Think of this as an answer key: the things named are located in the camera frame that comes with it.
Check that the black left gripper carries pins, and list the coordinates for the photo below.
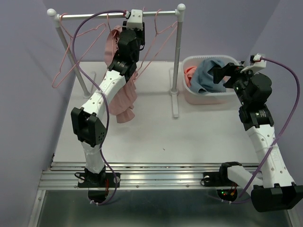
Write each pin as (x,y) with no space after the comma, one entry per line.
(140,33)

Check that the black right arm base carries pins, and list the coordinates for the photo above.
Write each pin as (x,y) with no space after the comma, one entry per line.
(226,189)

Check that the blue denim skirt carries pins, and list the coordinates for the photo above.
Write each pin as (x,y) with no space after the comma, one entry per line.
(202,79)

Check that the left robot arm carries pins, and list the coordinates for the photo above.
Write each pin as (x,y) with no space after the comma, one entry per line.
(86,120)

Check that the white plastic basin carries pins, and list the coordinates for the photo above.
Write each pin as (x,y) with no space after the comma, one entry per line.
(206,98)

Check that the aluminium rail frame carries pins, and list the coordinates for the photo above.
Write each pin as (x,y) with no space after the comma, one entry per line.
(161,160)

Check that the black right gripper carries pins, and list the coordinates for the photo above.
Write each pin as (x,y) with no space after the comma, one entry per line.
(227,70)

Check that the white clothes rack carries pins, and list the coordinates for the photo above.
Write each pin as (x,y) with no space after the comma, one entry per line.
(179,13)

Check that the dusty pink dress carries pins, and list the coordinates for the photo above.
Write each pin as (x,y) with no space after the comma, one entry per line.
(122,104)

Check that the empty pink wire hanger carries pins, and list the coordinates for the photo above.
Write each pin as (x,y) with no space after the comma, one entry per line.
(67,39)

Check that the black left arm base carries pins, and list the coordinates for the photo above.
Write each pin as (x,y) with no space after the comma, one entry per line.
(101,187)

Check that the coral pink skirt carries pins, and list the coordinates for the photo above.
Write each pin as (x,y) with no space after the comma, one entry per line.
(188,74)

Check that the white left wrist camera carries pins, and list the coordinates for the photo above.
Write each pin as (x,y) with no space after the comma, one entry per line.
(134,19)

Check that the pink skirt hanger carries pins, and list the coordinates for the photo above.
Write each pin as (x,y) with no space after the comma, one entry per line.
(173,26)

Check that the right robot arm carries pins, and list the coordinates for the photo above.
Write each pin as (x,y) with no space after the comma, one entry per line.
(270,187)

